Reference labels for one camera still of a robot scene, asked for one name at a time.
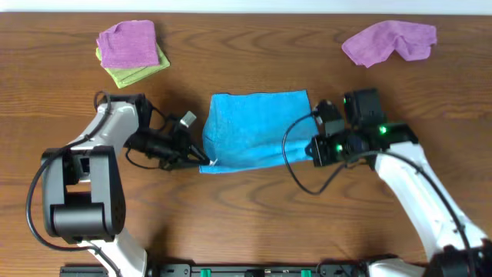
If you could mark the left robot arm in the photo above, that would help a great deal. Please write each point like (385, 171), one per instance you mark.
(83, 198)

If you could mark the blue microfiber cloth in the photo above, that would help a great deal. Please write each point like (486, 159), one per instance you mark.
(246, 132)

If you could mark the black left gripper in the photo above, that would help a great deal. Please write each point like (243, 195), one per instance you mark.
(183, 148)

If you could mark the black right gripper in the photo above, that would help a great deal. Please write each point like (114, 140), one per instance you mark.
(320, 155)

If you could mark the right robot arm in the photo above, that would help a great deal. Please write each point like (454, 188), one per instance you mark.
(453, 244)

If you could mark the folded green cloth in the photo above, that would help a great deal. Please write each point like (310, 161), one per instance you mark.
(132, 73)

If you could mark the crumpled purple cloth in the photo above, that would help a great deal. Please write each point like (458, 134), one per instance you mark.
(375, 44)

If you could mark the folded purple cloth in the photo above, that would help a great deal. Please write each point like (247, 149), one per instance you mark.
(128, 32)

